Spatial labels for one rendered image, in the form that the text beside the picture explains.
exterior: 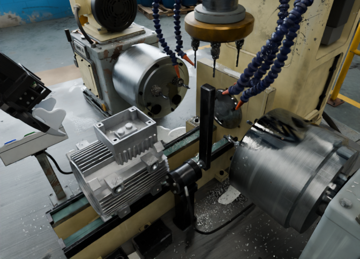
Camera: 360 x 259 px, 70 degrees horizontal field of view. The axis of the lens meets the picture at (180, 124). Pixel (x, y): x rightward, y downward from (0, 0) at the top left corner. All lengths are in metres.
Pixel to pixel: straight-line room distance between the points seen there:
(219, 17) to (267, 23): 0.25
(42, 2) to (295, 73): 5.74
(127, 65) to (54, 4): 5.34
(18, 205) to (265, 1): 1.02
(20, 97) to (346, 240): 0.63
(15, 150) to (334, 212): 0.74
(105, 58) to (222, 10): 0.54
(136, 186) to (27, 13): 5.76
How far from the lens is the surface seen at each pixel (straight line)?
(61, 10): 6.30
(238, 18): 0.69
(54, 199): 1.00
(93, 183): 0.61
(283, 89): 0.89
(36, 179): 1.10
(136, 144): 0.63
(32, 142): 0.81
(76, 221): 0.83
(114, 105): 1.16
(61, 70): 3.49
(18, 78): 0.56
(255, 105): 0.82
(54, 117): 0.60
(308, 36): 0.81
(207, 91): 0.56
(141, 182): 0.66
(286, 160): 0.58
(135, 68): 0.93
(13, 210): 1.05
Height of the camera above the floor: 1.53
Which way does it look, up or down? 38 degrees down
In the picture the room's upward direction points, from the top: 2 degrees counter-clockwise
